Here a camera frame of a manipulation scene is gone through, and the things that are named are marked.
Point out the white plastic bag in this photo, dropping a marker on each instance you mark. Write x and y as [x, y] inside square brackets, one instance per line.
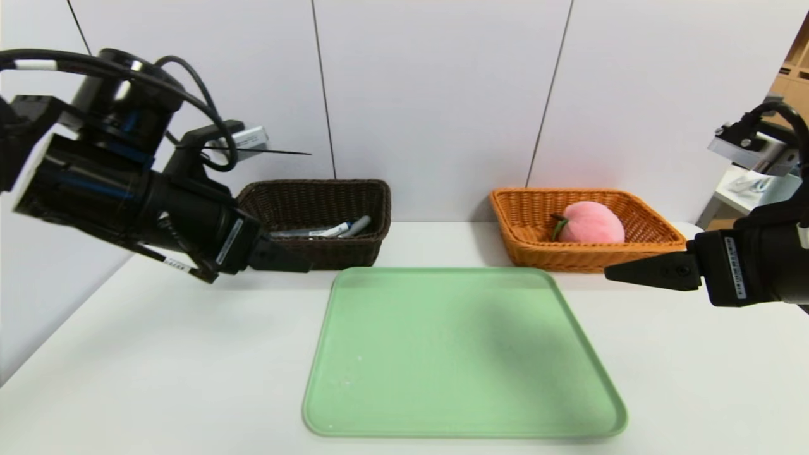
[749, 184]

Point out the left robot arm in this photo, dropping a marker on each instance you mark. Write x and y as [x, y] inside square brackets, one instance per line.
[95, 183]

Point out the green plastic tray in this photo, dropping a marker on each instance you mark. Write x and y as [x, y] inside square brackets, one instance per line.
[442, 366]

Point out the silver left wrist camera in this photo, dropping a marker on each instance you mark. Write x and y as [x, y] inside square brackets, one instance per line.
[249, 138]

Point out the dark brown wicker basket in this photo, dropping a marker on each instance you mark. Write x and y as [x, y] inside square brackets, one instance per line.
[341, 256]

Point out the orange wicker basket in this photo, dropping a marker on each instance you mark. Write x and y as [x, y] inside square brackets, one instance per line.
[543, 249]

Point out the pink plush peach toy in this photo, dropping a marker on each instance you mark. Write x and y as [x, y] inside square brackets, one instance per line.
[591, 221]

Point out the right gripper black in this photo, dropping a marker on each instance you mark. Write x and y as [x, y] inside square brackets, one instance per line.
[722, 267]

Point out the grey barcoded pen case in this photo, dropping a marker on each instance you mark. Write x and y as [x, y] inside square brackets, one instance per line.
[294, 233]

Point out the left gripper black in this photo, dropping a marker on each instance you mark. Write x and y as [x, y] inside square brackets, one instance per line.
[235, 245]

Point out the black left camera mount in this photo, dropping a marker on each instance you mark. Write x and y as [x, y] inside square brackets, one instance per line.
[196, 155]

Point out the white marker blue cap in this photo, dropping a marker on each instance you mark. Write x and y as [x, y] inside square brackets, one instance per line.
[335, 230]

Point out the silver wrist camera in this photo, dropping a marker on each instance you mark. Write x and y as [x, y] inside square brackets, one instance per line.
[752, 148]
[249, 138]

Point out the wooden background shelf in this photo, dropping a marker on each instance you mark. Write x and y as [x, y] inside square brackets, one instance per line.
[797, 63]

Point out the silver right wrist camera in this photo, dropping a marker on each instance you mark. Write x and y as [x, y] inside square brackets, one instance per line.
[752, 148]

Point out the thin black zip tie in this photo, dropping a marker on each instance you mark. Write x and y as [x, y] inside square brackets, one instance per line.
[278, 151]

